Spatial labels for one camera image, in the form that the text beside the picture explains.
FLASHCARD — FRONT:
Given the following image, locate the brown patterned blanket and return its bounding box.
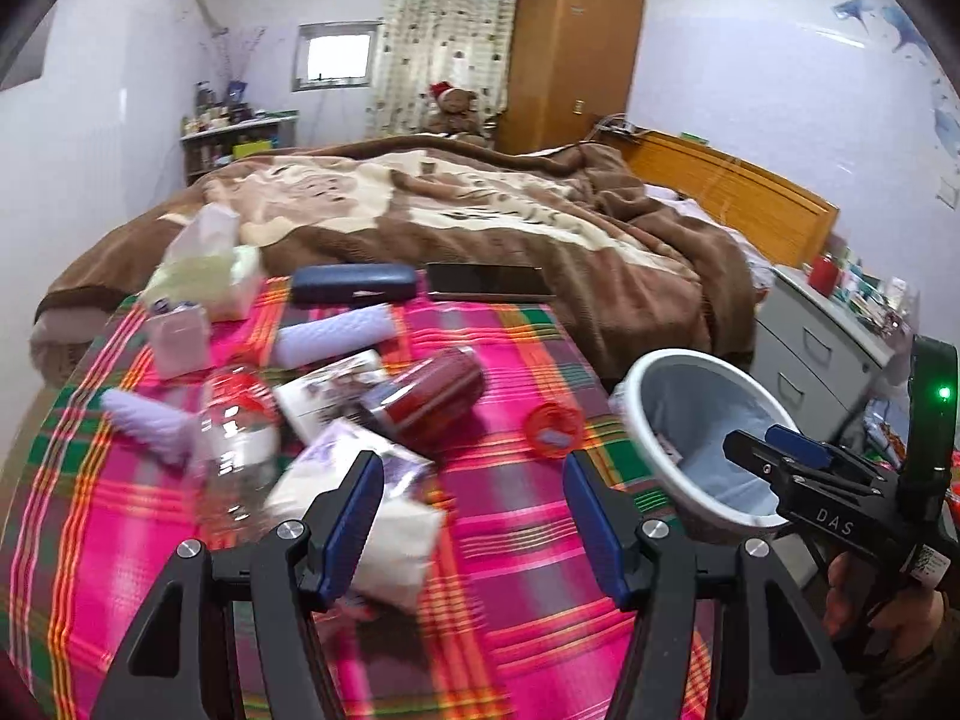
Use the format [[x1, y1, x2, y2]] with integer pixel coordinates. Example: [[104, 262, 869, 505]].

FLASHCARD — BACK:
[[37, 136, 758, 383]]

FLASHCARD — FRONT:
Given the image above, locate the lavender fuzzy sock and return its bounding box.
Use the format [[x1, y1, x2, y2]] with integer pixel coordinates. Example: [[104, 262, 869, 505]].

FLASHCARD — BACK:
[[101, 388, 188, 466], [274, 304, 397, 368]]

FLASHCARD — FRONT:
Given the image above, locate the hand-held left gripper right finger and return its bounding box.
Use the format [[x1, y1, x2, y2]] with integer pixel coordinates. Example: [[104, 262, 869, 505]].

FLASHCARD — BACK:
[[564, 450, 863, 720]]

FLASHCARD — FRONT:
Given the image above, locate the red plastic lid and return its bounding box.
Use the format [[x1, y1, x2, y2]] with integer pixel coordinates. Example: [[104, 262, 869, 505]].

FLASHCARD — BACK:
[[523, 403, 584, 455]]

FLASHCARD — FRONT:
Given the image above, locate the person's right hand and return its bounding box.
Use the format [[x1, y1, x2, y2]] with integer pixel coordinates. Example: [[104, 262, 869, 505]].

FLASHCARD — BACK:
[[823, 551, 947, 642]]

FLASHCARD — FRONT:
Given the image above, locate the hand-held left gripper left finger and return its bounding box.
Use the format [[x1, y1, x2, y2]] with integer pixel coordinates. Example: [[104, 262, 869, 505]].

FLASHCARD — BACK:
[[90, 451, 385, 720]]

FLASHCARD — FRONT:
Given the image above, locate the row of medicine boxes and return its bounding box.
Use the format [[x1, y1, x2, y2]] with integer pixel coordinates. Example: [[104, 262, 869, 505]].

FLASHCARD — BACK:
[[836, 247, 920, 335]]

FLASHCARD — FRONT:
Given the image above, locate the grey drawer nightstand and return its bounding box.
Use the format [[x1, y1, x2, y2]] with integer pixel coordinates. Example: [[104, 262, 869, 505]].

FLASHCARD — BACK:
[[750, 264, 920, 436]]

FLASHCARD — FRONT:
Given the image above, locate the power strip with cables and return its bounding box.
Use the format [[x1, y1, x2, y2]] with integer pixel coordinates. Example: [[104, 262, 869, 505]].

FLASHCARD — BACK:
[[592, 116, 653, 143]]

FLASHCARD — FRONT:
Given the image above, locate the clear plastic bottle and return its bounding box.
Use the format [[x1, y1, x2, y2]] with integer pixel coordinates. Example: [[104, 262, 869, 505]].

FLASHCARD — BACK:
[[196, 364, 282, 526]]

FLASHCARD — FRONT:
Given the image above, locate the black phone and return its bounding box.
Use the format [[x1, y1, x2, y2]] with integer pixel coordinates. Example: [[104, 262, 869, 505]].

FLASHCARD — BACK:
[[426, 262, 556, 299]]

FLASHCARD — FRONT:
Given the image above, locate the vase with dry branches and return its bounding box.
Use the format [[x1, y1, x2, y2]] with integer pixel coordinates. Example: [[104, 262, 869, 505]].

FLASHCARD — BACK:
[[202, 26, 267, 102]]

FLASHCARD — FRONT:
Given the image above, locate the purple white box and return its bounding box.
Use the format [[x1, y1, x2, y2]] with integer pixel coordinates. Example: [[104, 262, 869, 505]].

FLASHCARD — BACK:
[[296, 418, 436, 496]]

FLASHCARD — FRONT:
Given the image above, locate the blue dolphin wall sticker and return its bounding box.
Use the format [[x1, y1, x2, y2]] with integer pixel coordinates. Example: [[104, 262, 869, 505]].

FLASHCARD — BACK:
[[832, 0, 931, 53]]

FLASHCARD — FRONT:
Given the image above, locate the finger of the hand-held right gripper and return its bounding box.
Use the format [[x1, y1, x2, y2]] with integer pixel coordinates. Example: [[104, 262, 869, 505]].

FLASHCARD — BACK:
[[765, 425, 833, 467], [724, 429, 807, 492]]

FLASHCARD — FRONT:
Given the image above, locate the white trash bin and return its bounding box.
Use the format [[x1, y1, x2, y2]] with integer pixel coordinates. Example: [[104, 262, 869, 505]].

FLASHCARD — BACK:
[[622, 349, 788, 541]]

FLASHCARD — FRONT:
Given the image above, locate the patterned curtain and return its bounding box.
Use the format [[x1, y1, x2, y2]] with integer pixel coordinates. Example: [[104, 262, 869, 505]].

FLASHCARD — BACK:
[[367, 0, 522, 140]]

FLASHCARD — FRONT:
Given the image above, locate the person's right forearm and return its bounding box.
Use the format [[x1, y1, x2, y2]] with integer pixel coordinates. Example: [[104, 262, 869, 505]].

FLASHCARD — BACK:
[[855, 634, 960, 720]]

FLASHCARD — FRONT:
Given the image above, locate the brown teddy bear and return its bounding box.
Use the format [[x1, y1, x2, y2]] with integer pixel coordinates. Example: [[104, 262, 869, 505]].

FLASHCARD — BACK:
[[426, 81, 485, 137]]

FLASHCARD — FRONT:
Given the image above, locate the small window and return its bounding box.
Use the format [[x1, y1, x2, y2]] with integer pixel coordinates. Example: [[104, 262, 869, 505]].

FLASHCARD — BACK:
[[294, 21, 377, 91]]

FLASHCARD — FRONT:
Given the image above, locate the dark blue glasses case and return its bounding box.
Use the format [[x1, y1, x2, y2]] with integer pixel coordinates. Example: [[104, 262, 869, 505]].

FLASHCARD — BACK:
[[290, 264, 417, 308]]

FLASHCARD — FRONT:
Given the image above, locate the pink plaid bedsheet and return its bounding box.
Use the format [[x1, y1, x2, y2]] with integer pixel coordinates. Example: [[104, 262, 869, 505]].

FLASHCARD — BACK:
[[0, 277, 713, 720]]

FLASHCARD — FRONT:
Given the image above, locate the wooden bed headboard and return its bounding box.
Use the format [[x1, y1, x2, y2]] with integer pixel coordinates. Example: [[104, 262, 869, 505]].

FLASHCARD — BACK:
[[622, 129, 841, 267]]

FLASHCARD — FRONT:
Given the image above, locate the white wall shelf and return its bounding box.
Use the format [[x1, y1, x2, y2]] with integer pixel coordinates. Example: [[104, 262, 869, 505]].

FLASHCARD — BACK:
[[180, 112, 301, 185]]

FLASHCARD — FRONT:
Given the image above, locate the white pink bedding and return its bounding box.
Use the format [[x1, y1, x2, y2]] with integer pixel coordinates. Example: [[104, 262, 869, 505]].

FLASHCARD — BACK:
[[645, 184, 773, 293]]

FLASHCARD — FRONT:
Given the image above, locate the red can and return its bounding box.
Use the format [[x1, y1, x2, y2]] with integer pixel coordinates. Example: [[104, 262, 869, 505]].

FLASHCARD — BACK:
[[367, 349, 485, 458]]

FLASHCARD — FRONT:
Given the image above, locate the red white printed carton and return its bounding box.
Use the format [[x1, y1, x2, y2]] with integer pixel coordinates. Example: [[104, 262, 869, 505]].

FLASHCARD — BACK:
[[274, 349, 389, 442]]

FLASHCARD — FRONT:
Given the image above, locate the white paper package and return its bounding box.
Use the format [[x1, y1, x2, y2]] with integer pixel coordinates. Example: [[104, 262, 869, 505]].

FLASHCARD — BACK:
[[262, 457, 443, 612]]

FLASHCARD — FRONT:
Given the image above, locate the wooden wardrobe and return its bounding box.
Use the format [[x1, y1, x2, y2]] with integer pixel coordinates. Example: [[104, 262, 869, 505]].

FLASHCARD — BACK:
[[495, 0, 647, 155]]

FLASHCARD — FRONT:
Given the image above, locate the green white tissue pack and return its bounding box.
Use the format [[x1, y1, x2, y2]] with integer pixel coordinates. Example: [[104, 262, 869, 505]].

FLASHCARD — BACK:
[[142, 204, 263, 320]]

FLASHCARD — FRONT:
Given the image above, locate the small pink box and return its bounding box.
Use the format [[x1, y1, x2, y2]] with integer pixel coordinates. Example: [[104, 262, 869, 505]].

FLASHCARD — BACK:
[[146, 304, 211, 382]]

